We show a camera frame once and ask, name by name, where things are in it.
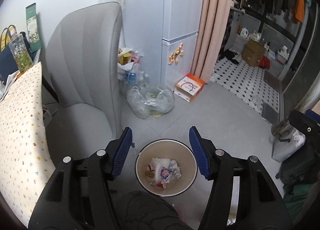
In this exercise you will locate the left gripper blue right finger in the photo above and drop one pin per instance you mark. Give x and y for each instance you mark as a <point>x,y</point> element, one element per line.
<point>203,150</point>

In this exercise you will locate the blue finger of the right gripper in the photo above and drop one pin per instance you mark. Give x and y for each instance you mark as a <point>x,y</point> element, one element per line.
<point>312,115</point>
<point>307,126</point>

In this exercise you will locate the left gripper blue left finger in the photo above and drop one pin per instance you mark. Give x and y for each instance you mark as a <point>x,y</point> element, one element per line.
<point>122,147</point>

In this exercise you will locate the printed paper ball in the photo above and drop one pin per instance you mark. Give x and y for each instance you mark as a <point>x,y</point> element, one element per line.
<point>174,168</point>

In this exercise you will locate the white plastic wrapper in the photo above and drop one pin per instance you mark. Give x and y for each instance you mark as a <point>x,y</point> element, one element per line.
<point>159,163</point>

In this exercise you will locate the blue Vinda tissue packet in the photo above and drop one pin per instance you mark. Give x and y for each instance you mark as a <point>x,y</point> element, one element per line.
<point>163,174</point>

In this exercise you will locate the torn red white carton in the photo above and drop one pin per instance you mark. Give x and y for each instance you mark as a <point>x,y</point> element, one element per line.
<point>158,184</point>

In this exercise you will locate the cream round trash bin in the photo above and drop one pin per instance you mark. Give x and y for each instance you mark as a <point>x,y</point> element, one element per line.
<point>173,150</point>

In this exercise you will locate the small brown labelled box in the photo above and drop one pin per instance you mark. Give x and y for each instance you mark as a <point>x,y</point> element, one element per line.
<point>150,172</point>

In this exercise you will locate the clear plastic garbage bag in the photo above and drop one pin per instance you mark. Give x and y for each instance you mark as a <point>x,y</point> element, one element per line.
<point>150,101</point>

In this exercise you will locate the dark trouser knee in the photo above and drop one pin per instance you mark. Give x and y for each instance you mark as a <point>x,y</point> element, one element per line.
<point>142,210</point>

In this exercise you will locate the white bag of recyclables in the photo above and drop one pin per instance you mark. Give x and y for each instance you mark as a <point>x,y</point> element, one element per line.
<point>128,70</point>

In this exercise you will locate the orange white cardboard box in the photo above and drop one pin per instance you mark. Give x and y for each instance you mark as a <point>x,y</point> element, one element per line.
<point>189,87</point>

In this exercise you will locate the brown cardboard box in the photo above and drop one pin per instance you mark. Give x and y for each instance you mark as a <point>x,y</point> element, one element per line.
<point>253,53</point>

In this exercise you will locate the white detergent bottle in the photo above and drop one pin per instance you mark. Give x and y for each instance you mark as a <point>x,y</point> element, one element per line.
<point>244,33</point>

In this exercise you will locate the grey upholstered chair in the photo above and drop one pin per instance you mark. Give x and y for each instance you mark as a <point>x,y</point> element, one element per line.
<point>82,62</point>

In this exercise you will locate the yellow gecko fridge magnet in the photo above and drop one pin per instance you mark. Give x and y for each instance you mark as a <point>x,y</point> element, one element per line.
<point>174,57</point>

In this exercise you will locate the navy tote bag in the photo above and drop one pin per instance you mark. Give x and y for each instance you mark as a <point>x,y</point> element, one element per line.
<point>8,64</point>

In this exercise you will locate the white refrigerator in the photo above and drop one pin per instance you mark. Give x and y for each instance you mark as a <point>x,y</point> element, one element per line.
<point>155,28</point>

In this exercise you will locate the green tall box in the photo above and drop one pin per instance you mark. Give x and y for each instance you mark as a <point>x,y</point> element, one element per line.
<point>32,28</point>

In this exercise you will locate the pink curtain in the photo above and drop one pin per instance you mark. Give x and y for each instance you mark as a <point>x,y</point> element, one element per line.
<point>213,22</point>

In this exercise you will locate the grey bag with black handle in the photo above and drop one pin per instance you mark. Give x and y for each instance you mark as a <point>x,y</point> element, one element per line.
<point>287,140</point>

